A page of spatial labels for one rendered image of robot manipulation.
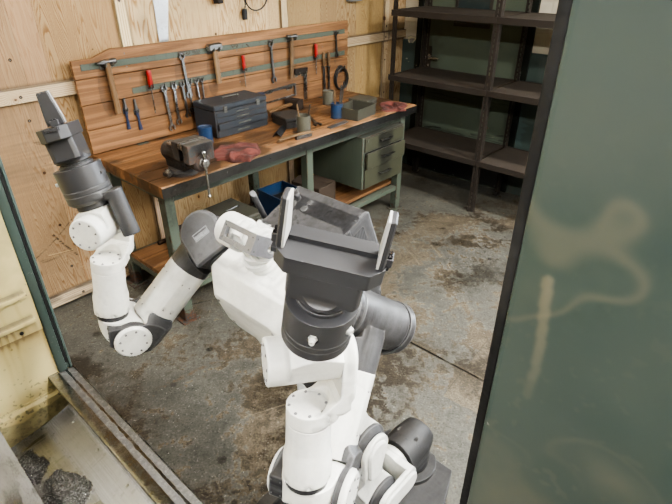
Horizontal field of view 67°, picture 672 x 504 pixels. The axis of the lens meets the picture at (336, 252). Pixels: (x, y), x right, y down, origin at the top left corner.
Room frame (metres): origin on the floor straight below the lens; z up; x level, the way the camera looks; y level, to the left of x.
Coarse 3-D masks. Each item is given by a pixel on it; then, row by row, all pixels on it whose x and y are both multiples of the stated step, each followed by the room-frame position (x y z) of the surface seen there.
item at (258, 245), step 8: (224, 224) 0.80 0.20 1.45; (232, 224) 0.79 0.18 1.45; (224, 232) 0.79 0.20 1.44; (240, 232) 0.77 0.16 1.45; (248, 232) 0.76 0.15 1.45; (264, 232) 0.77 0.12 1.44; (224, 240) 0.78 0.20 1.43; (232, 240) 0.77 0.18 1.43; (248, 240) 0.75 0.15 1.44; (256, 240) 0.74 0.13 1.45; (264, 240) 0.76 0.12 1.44; (240, 248) 0.75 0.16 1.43; (248, 248) 0.74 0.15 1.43; (256, 248) 0.74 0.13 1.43; (264, 248) 0.75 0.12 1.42; (256, 256) 0.74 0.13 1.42; (264, 256) 0.75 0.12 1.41; (272, 256) 0.77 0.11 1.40
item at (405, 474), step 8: (392, 448) 1.21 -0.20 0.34; (392, 456) 1.18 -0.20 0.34; (400, 456) 1.19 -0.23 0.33; (384, 464) 1.19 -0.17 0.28; (392, 464) 1.17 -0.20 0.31; (400, 464) 1.15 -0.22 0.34; (408, 464) 1.15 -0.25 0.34; (392, 472) 1.17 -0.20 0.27; (400, 472) 1.15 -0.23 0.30; (408, 472) 1.12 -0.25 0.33; (416, 472) 1.15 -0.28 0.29; (400, 480) 1.09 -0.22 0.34; (408, 480) 1.10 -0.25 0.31; (392, 488) 1.06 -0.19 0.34; (400, 488) 1.07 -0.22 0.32; (408, 488) 1.11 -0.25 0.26; (384, 496) 1.03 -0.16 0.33; (392, 496) 1.04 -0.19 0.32; (400, 496) 1.07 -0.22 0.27
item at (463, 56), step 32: (448, 0) 4.81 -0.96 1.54; (480, 0) 4.61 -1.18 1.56; (512, 0) 4.43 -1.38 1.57; (416, 32) 5.01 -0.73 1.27; (448, 32) 4.79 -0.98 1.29; (480, 32) 4.58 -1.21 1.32; (512, 32) 4.40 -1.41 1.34; (416, 64) 4.99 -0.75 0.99; (448, 64) 4.76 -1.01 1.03; (480, 64) 4.56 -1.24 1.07; (512, 64) 4.37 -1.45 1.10; (416, 96) 4.97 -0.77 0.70; (448, 96) 4.74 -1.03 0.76; (480, 96) 4.53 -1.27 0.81; (448, 128) 4.72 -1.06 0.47; (512, 128) 4.30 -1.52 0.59; (448, 160) 4.69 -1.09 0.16
